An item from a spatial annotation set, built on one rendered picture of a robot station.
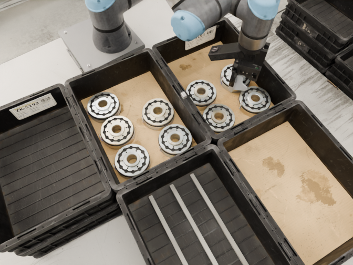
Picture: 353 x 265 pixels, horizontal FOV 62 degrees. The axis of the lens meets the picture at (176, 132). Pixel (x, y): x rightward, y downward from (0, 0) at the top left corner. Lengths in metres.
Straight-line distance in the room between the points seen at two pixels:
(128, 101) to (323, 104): 0.75
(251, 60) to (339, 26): 1.10
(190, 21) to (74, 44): 0.64
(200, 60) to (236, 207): 0.54
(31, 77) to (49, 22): 1.37
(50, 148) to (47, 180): 0.11
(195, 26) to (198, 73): 0.37
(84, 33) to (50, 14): 1.48
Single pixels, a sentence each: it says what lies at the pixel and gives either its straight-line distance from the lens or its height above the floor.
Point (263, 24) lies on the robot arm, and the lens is 0.78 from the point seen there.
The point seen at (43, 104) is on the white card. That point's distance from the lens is 1.01.
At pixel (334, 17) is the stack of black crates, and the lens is 1.99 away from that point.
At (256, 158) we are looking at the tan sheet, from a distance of 0.92.
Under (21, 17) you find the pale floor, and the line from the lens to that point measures 2.82.
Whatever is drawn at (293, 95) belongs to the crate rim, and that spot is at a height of 0.93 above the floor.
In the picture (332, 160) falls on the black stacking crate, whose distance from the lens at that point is 0.95.
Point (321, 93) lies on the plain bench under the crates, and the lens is 1.30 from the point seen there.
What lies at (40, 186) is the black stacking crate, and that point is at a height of 0.83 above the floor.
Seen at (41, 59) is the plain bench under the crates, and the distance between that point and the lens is 1.39.
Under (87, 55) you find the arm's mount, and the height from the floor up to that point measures 0.81.
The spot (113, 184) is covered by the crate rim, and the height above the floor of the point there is 0.93.
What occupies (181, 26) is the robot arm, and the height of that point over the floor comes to 1.16.
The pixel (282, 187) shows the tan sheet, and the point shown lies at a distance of 0.91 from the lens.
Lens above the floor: 1.65
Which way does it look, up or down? 62 degrees down
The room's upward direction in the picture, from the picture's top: straight up
